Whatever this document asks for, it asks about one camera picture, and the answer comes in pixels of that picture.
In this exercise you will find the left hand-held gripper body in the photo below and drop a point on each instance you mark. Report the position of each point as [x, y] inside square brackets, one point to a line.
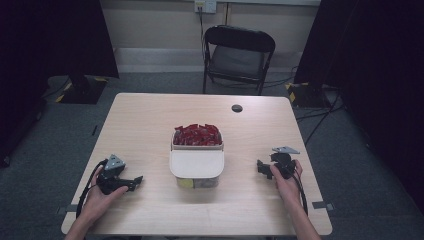
[111, 181]

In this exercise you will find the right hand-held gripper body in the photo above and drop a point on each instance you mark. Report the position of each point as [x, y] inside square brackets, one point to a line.
[283, 165]

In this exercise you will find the white box lid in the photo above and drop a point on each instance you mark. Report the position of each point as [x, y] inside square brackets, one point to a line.
[196, 163]

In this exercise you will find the clear storage box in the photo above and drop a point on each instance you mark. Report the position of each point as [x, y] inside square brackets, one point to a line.
[196, 160]

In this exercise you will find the person's right hand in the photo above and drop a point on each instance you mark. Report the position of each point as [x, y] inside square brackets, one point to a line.
[288, 188]

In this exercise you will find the person's left hand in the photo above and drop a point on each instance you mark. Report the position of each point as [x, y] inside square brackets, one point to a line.
[98, 201]

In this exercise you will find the yellow cup inside box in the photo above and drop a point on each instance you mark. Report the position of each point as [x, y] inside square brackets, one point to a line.
[184, 183]

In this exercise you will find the grey tape strip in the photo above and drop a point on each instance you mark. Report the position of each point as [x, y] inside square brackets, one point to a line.
[66, 209]
[322, 205]

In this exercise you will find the pile of red packets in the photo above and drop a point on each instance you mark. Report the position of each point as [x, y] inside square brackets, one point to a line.
[197, 135]

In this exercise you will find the black stand base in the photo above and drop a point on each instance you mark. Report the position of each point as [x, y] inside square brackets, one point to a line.
[81, 90]
[308, 95]

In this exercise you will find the black folding chair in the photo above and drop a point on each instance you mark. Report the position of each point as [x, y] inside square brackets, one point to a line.
[238, 58]

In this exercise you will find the black curtain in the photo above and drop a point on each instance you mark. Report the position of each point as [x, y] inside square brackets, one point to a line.
[50, 36]
[373, 50]

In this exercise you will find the white wall outlet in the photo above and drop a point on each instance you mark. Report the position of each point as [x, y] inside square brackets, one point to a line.
[205, 6]

